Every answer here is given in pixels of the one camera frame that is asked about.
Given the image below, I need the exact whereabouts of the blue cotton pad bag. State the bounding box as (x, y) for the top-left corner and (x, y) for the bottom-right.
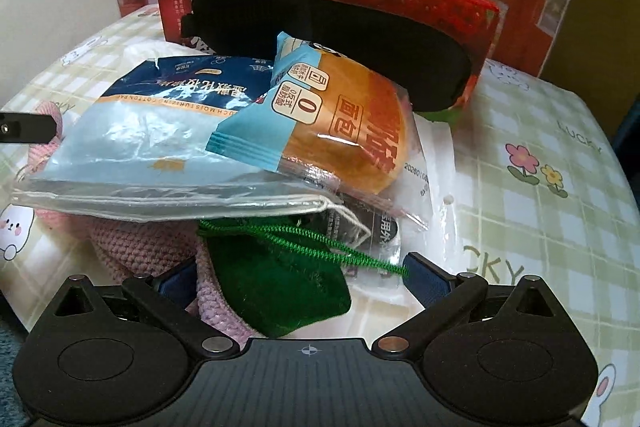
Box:
(10, 54), (342, 224)

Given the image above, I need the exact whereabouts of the green drawstring pouch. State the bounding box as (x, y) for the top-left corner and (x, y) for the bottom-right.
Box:
(197, 219), (412, 341)

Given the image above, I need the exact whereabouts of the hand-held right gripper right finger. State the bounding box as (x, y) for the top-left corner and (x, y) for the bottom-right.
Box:
(370, 251), (557, 354)

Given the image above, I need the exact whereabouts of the orange and blue bread packet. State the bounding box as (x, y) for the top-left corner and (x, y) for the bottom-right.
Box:
(206, 32), (431, 229)

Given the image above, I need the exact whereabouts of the black sleep mask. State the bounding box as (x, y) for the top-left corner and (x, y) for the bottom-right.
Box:
(181, 0), (475, 112)

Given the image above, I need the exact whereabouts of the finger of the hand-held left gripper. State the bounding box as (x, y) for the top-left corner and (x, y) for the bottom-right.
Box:
(0, 111), (57, 144)

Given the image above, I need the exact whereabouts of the checked printed blanket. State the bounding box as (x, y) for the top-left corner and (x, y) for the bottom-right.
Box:
(0, 4), (640, 427)

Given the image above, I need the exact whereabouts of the black packet in clear wrap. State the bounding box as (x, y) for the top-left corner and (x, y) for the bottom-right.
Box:
(300, 196), (407, 289)

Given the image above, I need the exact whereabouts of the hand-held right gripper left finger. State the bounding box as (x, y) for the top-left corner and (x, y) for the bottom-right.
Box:
(54, 256), (242, 356)

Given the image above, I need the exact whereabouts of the red cardboard box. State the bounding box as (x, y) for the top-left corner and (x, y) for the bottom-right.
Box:
(154, 0), (501, 114)

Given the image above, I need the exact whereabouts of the pink knitted cloth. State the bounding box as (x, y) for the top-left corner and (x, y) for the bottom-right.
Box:
(20, 102), (262, 344)

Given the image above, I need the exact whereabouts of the white plastic packet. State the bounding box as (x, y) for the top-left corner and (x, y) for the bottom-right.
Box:
(345, 111), (459, 309)

